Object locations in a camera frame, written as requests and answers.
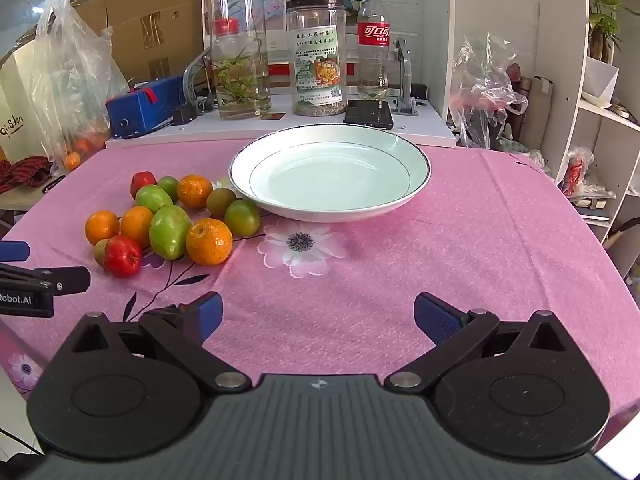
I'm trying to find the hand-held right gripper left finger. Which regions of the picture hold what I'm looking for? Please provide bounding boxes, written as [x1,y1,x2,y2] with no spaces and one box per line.
[70,291,253,395]

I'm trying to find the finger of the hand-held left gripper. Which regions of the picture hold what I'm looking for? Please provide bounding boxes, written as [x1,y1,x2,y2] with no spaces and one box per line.
[0,264,92,296]
[0,241,31,262]

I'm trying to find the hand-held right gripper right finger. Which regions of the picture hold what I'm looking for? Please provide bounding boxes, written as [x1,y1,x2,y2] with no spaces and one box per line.
[384,292,571,394]

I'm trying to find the small orange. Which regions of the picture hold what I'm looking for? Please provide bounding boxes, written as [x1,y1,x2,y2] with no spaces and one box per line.
[84,210,121,246]

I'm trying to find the large orange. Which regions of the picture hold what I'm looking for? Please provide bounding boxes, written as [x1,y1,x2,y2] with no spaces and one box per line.
[185,217,234,266]

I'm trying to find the large green oval jujube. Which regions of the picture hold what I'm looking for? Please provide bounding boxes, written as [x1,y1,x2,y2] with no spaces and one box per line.
[148,205,193,261]

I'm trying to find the dark green round jujube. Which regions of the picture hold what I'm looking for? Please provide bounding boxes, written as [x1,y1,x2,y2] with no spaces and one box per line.
[224,199,262,238]

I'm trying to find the brownish green jujube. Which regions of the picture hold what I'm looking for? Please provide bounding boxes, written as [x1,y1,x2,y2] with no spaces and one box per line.
[206,187,238,217]

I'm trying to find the light green oval jujube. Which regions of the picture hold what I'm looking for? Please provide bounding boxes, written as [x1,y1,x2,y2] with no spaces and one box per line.
[135,184,174,215]

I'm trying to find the ridged mandarin orange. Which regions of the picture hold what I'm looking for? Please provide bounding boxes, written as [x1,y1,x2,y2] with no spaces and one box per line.
[176,174,214,210]

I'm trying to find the small round green jujube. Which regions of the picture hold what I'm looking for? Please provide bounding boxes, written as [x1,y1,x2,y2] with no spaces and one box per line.
[156,176,181,202]

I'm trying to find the white plate with dark rim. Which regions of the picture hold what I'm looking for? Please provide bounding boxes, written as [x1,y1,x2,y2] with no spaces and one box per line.
[228,124,432,224]

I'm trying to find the red and black knitted cloth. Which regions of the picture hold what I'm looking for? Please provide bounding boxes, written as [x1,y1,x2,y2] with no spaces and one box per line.
[0,156,53,194]

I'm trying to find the pink floral tablecloth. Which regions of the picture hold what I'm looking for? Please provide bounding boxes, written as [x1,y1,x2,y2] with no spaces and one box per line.
[0,137,640,466]

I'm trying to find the white tote bag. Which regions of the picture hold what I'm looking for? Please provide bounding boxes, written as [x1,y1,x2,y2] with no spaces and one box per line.
[0,42,48,161]

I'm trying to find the clear plastic bag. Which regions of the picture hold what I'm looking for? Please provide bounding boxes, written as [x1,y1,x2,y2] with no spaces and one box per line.
[30,0,128,173]

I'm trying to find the white board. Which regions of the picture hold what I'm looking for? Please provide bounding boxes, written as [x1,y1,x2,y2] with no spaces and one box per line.
[105,97,458,150]

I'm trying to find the blue plastic box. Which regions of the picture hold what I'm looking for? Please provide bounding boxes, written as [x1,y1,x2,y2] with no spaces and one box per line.
[105,75,188,140]

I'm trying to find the red plastic packet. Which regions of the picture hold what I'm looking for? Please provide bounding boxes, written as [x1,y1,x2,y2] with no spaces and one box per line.
[560,147,616,201]

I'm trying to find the black smartphone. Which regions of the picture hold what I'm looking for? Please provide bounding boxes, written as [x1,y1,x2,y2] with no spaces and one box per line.
[343,99,395,131]

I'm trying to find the tall glass vase with plant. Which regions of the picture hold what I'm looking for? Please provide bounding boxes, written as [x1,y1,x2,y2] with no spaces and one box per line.
[209,0,273,121]

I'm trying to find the crumpled clear plastic bags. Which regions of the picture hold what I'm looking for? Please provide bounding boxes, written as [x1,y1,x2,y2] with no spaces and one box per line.
[447,34,529,150]

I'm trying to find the grey metal lever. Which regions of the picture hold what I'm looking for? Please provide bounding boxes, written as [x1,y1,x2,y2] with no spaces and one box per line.
[182,47,217,111]
[391,37,418,116]

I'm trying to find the cardboard box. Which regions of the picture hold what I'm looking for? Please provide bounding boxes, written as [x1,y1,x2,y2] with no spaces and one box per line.
[67,0,206,86]

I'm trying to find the red-capped clear bottle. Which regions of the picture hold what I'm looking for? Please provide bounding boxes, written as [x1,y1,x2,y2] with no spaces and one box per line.
[212,18,242,51]

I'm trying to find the white plant pot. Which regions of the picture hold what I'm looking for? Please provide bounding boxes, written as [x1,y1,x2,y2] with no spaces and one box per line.
[582,56,620,109]

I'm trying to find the white shelf unit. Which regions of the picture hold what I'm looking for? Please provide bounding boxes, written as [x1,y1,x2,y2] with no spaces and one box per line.
[520,0,640,281]

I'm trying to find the red-label cola bottle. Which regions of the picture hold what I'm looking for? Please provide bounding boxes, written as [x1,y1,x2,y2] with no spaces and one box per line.
[356,0,391,101]

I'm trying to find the labelled clear plastic jar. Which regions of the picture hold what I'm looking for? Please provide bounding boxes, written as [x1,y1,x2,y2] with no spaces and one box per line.
[285,0,348,117]

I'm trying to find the green potted plant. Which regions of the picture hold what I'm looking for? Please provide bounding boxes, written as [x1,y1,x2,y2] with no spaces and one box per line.
[587,0,636,63]

